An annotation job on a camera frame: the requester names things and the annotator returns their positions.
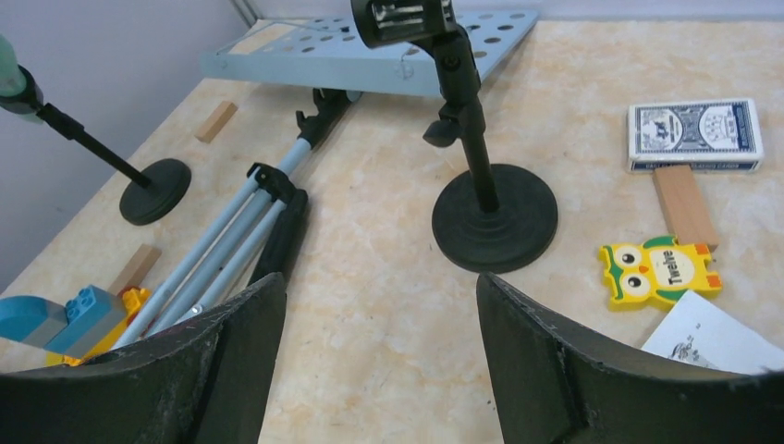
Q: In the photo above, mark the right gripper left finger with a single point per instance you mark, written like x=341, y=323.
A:
x=206, y=380

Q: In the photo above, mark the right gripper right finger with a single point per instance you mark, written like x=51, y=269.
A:
x=555, y=380

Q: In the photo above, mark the sheet music page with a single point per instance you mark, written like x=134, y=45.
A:
x=697, y=332

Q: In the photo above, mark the black microphone stand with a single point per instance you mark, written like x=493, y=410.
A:
x=493, y=217

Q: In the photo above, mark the blue music stand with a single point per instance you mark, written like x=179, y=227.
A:
x=240, y=233

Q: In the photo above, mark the mint green microphone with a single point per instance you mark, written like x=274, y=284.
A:
x=12, y=79

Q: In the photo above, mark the black microphone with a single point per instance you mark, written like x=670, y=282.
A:
x=280, y=253

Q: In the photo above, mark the toy block car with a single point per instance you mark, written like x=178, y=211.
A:
x=87, y=325

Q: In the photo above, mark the yellow printed toy block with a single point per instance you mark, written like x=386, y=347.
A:
x=657, y=272

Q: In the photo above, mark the wooden block far left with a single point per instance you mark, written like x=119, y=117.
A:
x=211, y=126

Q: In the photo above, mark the playing card box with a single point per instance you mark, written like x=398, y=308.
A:
x=709, y=136

